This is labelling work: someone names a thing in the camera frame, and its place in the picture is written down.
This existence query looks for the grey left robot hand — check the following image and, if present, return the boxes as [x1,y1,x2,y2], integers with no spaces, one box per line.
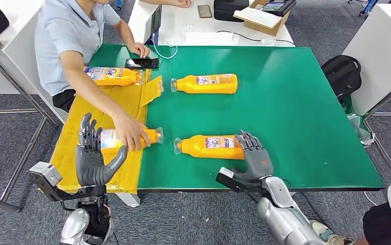
[74,112,128,187]

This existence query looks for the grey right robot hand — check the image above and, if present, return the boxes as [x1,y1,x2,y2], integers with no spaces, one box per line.
[231,130,274,183]

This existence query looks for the orange detergent bottle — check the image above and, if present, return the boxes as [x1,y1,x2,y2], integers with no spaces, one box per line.
[170,73,239,95]
[100,127,165,150]
[85,66,146,87]
[173,134,247,160]

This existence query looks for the yellow taped board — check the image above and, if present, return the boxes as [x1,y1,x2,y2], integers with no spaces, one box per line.
[49,69,152,195]

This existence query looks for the yellow plastic flap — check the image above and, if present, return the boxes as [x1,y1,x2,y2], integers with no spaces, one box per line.
[139,75,164,108]

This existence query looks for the black smartphone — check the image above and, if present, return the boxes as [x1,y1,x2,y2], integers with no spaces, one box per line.
[125,58,160,70]

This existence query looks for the black backpack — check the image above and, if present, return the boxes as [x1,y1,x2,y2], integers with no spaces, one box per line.
[321,55,363,102]

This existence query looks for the white panel table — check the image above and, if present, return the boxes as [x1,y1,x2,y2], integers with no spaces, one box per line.
[0,0,68,124]

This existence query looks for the brown cardboard box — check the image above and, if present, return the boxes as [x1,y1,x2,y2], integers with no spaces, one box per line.
[233,0,291,37]

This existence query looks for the seated person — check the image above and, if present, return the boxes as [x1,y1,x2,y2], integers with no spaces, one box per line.
[34,0,151,152]

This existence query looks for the person in black shorts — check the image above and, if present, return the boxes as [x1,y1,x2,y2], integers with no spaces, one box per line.
[309,183,391,245]

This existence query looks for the black carry case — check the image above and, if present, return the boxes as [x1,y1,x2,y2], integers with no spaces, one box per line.
[213,0,250,22]

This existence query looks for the black handheld terminal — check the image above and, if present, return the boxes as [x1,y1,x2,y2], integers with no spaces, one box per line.
[260,0,297,17]

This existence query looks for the black standing tablet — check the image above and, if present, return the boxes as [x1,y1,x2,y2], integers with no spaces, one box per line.
[143,5,163,45]

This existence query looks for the white side table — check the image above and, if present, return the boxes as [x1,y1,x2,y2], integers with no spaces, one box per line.
[342,3,391,116]

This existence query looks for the grey smartphone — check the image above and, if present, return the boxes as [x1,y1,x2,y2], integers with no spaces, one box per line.
[197,4,213,19]

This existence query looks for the white desk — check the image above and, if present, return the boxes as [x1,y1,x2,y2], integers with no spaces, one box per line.
[127,0,296,47]

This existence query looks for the person's hands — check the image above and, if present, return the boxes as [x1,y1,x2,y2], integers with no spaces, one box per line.
[139,0,193,9]

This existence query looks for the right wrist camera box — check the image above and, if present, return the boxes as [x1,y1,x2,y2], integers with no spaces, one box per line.
[215,167,260,193]

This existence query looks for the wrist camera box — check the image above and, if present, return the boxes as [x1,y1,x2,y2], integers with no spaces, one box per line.
[27,161,108,204]
[215,167,260,193]

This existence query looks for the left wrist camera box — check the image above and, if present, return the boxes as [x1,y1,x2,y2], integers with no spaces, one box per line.
[27,161,108,204]

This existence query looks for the thin black cable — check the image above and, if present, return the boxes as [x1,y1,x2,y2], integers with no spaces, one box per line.
[217,30,296,45]

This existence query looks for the white charging cable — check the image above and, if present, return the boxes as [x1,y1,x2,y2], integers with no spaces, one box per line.
[151,33,179,60]

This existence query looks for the blue metal cart frame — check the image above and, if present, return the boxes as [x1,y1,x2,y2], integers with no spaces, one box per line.
[348,0,378,17]

